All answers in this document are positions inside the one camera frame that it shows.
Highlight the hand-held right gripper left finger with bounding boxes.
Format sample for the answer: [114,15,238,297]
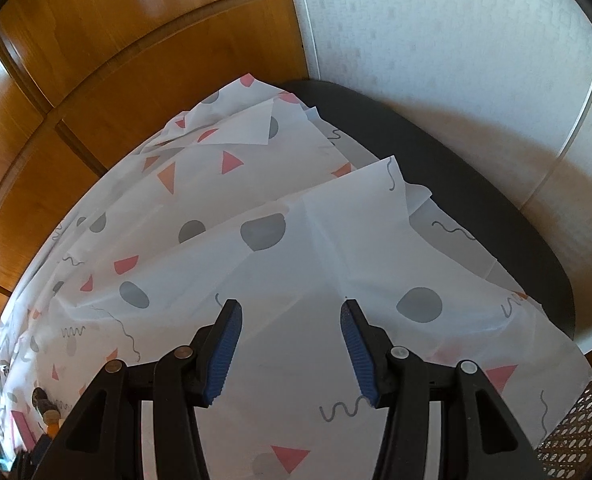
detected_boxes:
[32,299,243,480]

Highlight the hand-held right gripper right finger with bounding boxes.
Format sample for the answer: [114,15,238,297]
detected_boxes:
[340,298,547,480]

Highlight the pink rimmed shallow tray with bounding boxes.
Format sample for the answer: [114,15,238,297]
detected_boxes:
[8,410,39,448]

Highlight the white patterned tablecloth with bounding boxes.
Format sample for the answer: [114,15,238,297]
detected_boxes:
[0,74,592,480]

